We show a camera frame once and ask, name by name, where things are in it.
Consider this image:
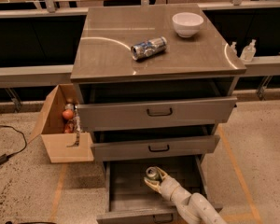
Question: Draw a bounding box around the grey middle drawer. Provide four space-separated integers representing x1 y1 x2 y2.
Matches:
91 135 219 161

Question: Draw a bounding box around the clear sanitizer pump bottle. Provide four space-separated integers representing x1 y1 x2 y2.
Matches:
240 39 256 62

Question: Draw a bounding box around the grey metal rail bench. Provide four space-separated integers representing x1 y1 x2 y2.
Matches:
0 64 73 88

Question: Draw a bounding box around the grey three-drawer cabinet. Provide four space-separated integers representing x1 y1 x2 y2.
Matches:
70 3 247 224

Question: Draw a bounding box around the red item in box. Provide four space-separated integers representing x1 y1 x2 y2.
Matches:
63 123 74 133

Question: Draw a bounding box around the grey drawer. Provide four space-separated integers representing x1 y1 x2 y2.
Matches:
96 156 221 224
77 96 236 132
91 135 219 161

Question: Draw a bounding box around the orange round fruit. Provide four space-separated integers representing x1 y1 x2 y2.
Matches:
63 109 74 120

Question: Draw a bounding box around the grey top drawer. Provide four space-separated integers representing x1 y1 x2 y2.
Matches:
77 96 236 132

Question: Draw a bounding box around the open cardboard box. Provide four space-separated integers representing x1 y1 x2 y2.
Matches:
29 84 94 163

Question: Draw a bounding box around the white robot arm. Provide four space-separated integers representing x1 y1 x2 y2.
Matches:
144 166 227 224

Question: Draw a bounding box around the grey bottom drawer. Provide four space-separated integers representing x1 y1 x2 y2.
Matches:
96 156 221 224

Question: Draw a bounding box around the white ceramic bowl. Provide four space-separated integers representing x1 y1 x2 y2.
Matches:
172 12 204 38

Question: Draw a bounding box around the black power cable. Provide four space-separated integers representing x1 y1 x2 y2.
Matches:
0 122 28 170

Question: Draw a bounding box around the silver blue can lying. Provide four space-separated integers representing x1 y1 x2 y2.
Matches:
131 36 167 61

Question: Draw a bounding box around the green soda can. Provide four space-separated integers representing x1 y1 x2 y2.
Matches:
146 167 160 181

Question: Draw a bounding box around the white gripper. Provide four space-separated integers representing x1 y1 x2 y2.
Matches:
144 167 180 201

